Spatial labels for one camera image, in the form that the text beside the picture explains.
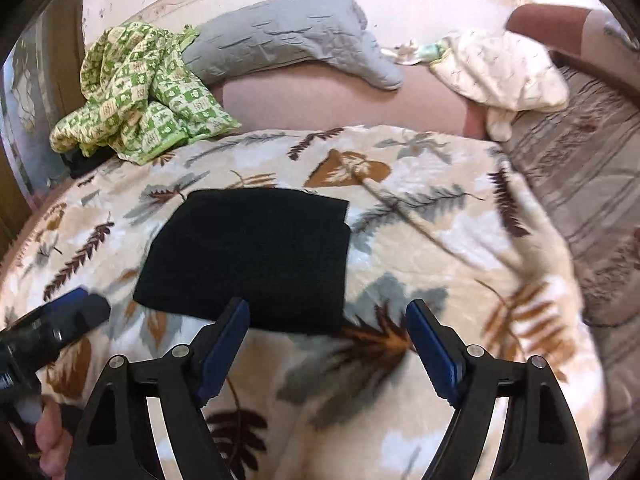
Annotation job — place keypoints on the pink quilted mattress cover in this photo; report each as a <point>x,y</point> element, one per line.
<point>325,100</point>

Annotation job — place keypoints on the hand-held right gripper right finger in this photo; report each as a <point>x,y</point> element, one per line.
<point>435,355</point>

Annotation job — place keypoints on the striped floral bedsheet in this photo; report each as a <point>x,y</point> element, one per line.
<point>590,170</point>

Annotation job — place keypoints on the small white cloth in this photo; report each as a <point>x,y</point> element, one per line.
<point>407,52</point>

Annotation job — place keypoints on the brown headboard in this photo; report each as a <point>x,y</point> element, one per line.
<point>540,22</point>

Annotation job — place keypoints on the white printed quilt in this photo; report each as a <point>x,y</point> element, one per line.
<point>500,75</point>

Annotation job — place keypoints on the person's left hand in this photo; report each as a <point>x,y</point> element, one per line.
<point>52,440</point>

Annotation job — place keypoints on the small pale green cloth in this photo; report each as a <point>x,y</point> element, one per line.
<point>435,49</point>

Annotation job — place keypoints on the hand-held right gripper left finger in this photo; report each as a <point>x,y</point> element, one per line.
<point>225,355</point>

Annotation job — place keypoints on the black pants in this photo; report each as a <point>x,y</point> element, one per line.
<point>250,260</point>

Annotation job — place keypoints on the leaf print fleece blanket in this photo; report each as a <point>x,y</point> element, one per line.
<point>450,240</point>

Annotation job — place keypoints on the grey quilted pillow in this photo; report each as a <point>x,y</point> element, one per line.
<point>280,35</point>

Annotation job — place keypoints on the green patterned quilt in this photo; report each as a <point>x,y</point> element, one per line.
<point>150,90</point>

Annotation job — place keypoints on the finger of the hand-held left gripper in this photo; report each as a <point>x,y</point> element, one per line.
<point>90,312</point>
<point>67,301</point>

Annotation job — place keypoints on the mirrored wardrobe door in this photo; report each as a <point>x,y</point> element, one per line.
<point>30,110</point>

